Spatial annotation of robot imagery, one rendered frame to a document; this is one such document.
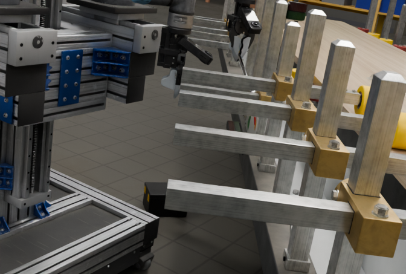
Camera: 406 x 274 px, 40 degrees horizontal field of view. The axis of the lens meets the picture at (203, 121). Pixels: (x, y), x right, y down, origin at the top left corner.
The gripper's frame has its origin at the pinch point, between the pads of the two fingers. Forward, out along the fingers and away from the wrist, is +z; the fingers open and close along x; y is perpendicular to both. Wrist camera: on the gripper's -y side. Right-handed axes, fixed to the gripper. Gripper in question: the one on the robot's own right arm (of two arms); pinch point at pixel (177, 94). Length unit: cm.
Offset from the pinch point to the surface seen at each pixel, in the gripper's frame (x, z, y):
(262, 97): 5.0, -3.9, -25.2
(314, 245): 47, 20, -38
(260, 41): -27.3, -16.0, -26.0
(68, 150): -153, 83, 60
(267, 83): 26.5, -13.0, -22.6
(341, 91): 73, -23, -28
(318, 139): 75, -14, -25
